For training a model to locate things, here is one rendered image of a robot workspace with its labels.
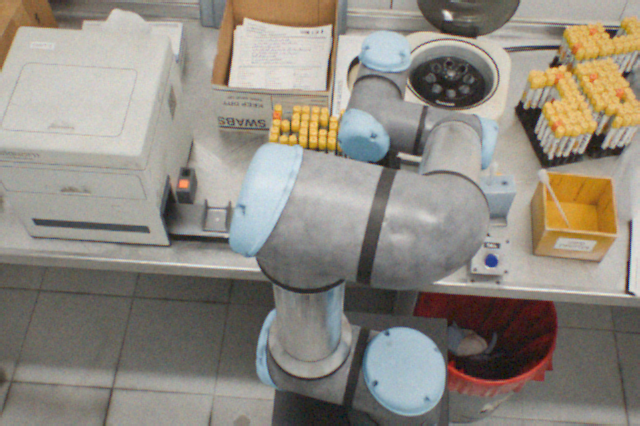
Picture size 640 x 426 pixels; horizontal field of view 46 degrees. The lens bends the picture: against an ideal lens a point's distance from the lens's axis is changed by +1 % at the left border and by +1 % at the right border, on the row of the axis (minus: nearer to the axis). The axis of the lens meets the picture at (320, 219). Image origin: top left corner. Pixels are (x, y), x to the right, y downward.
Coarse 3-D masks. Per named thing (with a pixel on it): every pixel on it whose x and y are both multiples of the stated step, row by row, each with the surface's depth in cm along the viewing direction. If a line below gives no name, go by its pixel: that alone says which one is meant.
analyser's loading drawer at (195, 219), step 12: (168, 204) 148; (180, 204) 148; (192, 204) 148; (204, 204) 144; (168, 216) 146; (180, 216) 146; (192, 216) 146; (204, 216) 143; (216, 216) 146; (228, 216) 143; (168, 228) 145; (180, 228) 145; (192, 228) 145; (204, 228) 143; (216, 228) 145; (228, 228) 144
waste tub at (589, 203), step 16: (560, 176) 145; (576, 176) 145; (592, 176) 145; (544, 192) 143; (560, 192) 150; (576, 192) 149; (592, 192) 148; (608, 192) 145; (544, 208) 141; (576, 208) 152; (592, 208) 152; (608, 208) 144; (544, 224) 139; (560, 224) 150; (576, 224) 150; (592, 224) 150; (608, 224) 143; (544, 240) 142; (560, 240) 141; (576, 240) 140; (592, 240) 140; (608, 240) 139; (560, 256) 146; (576, 256) 145; (592, 256) 144
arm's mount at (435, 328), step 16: (352, 320) 131; (368, 320) 131; (384, 320) 131; (400, 320) 131; (416, 320) 131; (432, 320) 131; (432, 336) 129; (448, 384) 125; (288, 400) 124; (304, 400) 124; (320, 400) 124; (448, 400) 124; (272, 416) 123; (288, 416) 123; (304, 416) 123; (320, 416) 123; (336, 416) 123; (448, 416) 123
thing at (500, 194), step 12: (480, 180) 144; (492, 180) 144; (504, 180) 144; (492, 192) 142; (504, 192) 143; (516, 192) 143; (492, 204) 146; (504, 204) 146; (492, 216) 150; (504, 216) 150
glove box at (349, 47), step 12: (348, 36) 168; (360, 36) 168; (348, 48) 167; (360, 48) 167; (348, 60) 165; (336, 72) 163; (348, 72) 165; (336, 84) 161; (348, 84) 164; (336, 96) 159; (348, 96) 159; (336, 108) 157
